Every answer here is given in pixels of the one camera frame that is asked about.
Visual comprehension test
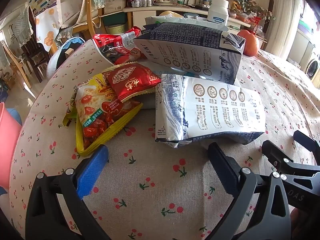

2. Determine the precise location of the dried flower bunch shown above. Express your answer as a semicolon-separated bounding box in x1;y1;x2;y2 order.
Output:
240;0;272;18

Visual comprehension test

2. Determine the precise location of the red gold snack packet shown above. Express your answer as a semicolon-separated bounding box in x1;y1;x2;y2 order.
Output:
102;63;162;102

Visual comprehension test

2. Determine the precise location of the yellow green trash can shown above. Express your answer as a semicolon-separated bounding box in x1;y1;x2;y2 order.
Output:
107;24;127;35

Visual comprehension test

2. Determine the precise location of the light wooden chair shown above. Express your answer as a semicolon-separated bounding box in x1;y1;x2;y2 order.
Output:
0;40;32;88
56;0;104;40

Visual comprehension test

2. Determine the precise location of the orange print table cloth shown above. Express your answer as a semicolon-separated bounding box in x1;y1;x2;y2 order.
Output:
35;6;60;53

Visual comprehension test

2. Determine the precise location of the orange persimmon fruit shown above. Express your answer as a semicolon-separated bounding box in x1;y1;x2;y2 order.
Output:
237;29;260;57

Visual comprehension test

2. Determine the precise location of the white curtain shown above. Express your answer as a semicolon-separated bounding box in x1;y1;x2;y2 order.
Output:
265;0;304;57

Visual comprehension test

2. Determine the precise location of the blue white milk carton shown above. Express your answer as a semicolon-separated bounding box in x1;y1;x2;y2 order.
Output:
133;22;247;85

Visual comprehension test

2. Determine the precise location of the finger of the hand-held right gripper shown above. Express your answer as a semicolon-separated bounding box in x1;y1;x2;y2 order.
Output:
293;130;320;157
261;140;295;174

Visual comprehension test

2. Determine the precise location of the yellow jujube snack packet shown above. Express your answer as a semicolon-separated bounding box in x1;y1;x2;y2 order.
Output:
62;73;143;157

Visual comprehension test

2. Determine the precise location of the yellow pear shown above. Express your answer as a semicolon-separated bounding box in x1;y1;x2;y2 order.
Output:
159;10;184;18

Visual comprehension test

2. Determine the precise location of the pink plastic basin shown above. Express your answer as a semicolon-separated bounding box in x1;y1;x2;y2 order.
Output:
0;102;23;190

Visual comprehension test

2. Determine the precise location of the green storage bin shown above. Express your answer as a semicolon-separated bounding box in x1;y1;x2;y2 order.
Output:
102;12;127;27

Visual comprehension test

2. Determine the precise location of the dark wooden chair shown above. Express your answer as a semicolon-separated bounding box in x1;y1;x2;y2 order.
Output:
21;6;50;83

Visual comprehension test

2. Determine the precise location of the red white snack packet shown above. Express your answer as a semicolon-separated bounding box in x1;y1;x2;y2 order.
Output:
92;26;148;67

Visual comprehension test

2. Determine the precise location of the white blue milk powder bag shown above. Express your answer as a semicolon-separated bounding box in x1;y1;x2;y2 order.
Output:
154;74;266;148

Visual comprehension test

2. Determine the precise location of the white washing machine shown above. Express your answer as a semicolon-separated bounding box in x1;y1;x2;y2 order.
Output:
305;52;320;80

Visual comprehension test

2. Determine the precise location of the white television cabinet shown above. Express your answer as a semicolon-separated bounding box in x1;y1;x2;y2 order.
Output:
124;4;250;30

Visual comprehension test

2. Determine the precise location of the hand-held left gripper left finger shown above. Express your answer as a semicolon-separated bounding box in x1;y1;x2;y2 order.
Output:
25;144;112;240

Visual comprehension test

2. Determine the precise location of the white plastic bottle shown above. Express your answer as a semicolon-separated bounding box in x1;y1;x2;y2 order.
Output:
207;0;230;25

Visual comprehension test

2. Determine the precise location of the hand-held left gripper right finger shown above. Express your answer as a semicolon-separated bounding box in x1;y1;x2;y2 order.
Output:
207;142;292;240

